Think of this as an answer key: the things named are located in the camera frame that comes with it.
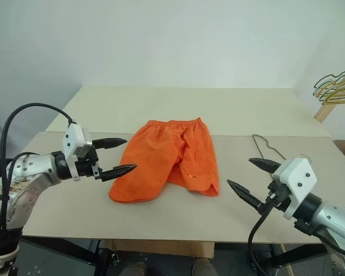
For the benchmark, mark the cardboard sheet under table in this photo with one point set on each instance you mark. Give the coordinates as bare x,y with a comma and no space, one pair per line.
161,247

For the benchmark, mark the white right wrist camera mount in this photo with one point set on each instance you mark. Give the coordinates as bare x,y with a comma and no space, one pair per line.
297,175

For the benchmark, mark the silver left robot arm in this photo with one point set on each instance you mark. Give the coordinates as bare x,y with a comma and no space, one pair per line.
31,169

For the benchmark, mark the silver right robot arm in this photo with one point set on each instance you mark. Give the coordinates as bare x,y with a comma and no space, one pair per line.
333,215

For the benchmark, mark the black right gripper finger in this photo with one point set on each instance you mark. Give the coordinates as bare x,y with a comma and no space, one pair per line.
244,193
264,164

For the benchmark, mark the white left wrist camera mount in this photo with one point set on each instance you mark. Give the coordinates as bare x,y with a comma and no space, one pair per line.
73,138

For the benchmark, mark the black table frame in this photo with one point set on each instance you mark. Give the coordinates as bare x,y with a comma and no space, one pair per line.
290,254

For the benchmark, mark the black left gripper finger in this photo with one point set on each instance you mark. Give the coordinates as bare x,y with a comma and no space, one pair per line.
109,142
118,172

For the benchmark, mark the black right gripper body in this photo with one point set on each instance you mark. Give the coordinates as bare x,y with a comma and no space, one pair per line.
279,194

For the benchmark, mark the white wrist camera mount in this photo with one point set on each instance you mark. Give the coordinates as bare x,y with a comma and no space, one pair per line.
297,175
73,138

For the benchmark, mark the dark rounded shape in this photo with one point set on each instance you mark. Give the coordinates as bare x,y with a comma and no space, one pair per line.
203,267

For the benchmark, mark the orange shorts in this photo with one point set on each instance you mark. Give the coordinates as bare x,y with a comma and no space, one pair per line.
161,149

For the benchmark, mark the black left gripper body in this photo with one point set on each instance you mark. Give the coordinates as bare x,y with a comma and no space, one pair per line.
84,168

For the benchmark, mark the wooden stick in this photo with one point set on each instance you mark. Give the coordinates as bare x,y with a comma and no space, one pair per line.
286,263

